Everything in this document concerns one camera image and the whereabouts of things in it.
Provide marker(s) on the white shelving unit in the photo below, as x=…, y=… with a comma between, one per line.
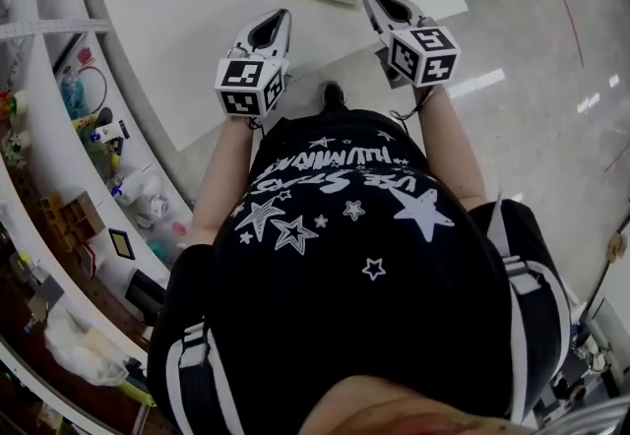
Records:
x=64, y=162

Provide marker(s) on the person's right forearm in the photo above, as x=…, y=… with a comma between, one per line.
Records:
x=453, y=142

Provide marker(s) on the black box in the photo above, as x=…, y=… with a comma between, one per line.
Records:
x=145, y=294

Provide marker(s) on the small black picture frame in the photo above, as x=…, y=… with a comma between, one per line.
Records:
x=121, y=243

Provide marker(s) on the metal equipment stand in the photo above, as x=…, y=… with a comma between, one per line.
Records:
x=590, y=339

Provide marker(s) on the person's left forearm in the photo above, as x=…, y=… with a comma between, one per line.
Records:
x=224, y=172

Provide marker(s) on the black shoe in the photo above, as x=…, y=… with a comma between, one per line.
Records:
x=334, y=96

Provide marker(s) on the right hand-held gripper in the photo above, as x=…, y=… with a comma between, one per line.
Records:
x=423, y=54

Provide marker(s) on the black star-print shirt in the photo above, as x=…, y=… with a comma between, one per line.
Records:
x=364, y=275

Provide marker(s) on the wooden compartment organizer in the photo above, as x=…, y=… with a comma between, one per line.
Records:
x=69, y=221

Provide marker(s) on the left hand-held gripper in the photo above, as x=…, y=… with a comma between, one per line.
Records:
x=246, y=83

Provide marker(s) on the white plastic jug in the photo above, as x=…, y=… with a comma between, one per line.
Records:
x=129, y=188

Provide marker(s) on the clear plastic bag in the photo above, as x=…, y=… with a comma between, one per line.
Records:
x=81, y=349

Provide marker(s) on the white mug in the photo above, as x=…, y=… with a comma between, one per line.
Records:
x=160, y=206

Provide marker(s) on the pink toy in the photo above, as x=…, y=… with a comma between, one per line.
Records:
x=85, y=56

